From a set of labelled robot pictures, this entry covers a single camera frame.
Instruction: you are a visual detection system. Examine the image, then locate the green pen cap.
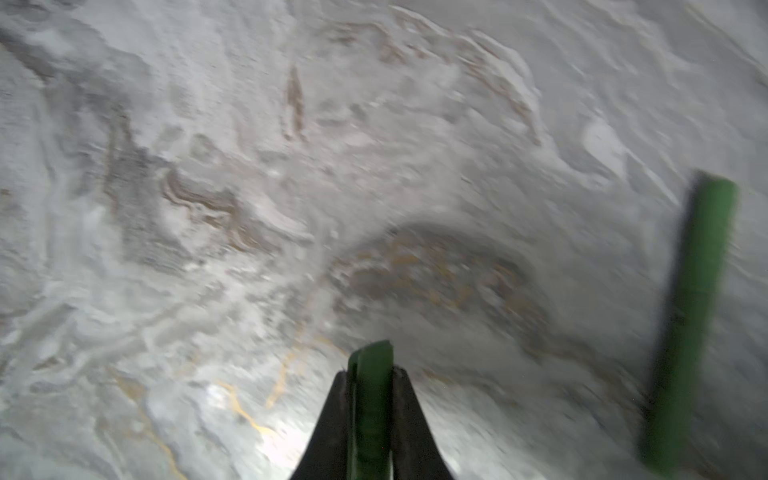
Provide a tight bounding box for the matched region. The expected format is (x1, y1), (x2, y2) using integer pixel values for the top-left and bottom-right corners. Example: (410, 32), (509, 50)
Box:
(347, 340), (394, 480)

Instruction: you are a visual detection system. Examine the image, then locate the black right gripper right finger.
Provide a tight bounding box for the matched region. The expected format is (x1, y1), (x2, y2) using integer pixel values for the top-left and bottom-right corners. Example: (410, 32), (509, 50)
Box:
(391, 367), (454, 480)

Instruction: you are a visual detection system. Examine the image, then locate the green pen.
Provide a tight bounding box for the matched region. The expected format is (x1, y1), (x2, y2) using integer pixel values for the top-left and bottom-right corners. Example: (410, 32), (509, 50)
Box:
(639, 173), (739, 479)

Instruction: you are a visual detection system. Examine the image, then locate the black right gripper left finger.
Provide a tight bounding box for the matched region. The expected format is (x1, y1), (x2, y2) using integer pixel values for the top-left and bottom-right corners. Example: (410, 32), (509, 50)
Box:
(290, 371), (349, 480)

